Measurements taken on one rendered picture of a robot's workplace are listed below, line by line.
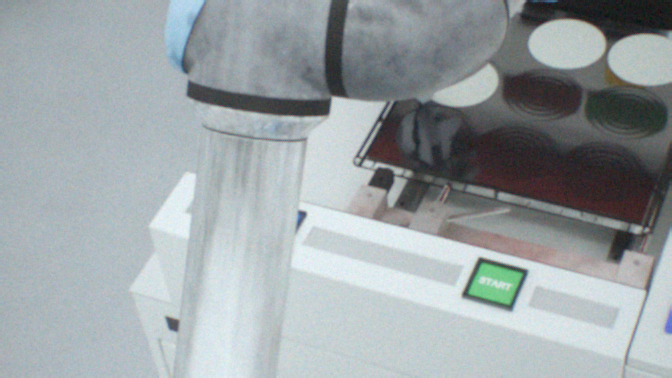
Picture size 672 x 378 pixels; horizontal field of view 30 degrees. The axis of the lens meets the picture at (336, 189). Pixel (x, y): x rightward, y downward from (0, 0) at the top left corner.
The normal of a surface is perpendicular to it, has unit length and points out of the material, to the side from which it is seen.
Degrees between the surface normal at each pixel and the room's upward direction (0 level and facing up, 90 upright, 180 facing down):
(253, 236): 60
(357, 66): 82
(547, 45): 0
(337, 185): 0
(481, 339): 90
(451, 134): 0
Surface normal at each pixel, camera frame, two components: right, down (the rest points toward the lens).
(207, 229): -0.61, 0.07
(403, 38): 0.29, 0.22
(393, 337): -0.40, 0.69
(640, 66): -0.10, -0.69
